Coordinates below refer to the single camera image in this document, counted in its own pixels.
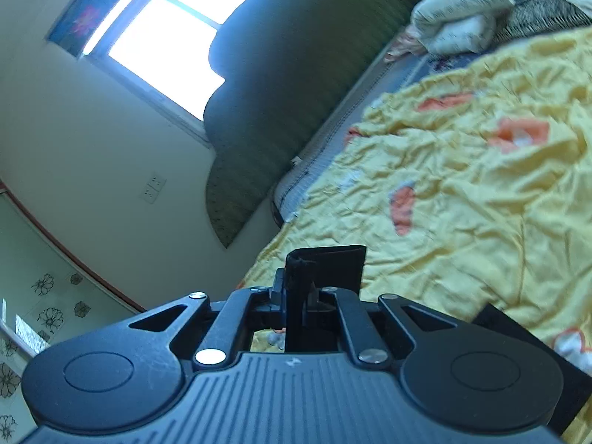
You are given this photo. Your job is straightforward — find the window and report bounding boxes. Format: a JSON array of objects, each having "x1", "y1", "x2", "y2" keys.
[{"x1": 83, "y1": 0, "x2": 290, "y2": 146}]

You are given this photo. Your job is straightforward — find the green padded headboard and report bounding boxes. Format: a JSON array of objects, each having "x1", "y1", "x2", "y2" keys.
[{"x1": 203, "y1": 0, "x2": 433, "y2": 249}]

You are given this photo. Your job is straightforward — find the grey pillow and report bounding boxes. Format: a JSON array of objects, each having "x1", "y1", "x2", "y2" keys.
[{"x1": 270, "y1": 48, "x2": 482, "y2": 228}]

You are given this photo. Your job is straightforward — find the yellow floral blanket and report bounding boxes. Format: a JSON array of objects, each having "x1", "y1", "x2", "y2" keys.
[{"x1": 237, "y1": 25, "x2": 592, "y2": 444}]

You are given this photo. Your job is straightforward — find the black pants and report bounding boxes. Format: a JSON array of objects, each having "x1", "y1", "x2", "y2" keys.
[{"x1": 285, "y1": 244, "x2": 592, "y2": 438}]

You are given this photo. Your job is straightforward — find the zebra patterned cloth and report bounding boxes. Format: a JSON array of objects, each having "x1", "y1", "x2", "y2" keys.
[{"x1": 490, "y1": 0, "x2": 592, "y2": 42}]

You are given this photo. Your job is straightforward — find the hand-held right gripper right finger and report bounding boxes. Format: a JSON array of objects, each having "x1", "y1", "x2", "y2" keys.
[{"x1": 303, "y1": 282, "x2": 465, "y2": 367}]

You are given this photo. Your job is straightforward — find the blue floral curtain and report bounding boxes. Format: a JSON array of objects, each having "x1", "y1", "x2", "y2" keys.
[{"x1": 48, "y1": 0, "x2": 139, "y2": 58}]

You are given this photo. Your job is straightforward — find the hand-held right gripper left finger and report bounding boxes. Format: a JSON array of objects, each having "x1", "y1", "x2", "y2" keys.
[{"x1": 129, "y1": 267, "x2": 288, "y2": 367}]

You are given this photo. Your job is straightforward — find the white wall socket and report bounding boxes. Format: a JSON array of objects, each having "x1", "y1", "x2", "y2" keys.
[{"x1": 141, "y1": 174, "x2": 167, "y2": 204}]

